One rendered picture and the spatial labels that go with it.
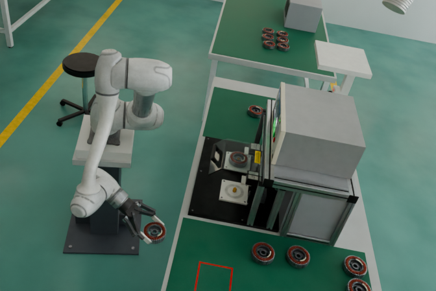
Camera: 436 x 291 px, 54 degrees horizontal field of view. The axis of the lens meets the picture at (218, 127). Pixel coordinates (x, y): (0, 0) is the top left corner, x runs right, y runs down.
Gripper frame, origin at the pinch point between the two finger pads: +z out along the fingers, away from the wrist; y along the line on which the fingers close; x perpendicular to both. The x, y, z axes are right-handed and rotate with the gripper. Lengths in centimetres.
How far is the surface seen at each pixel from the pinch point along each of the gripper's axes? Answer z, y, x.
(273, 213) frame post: 36, -32, 33
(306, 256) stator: 61, -25, 35
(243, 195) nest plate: 24, -45, 15
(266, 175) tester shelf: 18, -30, 49
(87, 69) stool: -111, -126, -84
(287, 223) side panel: 46, -34, 33
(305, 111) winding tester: 12, -61, 69
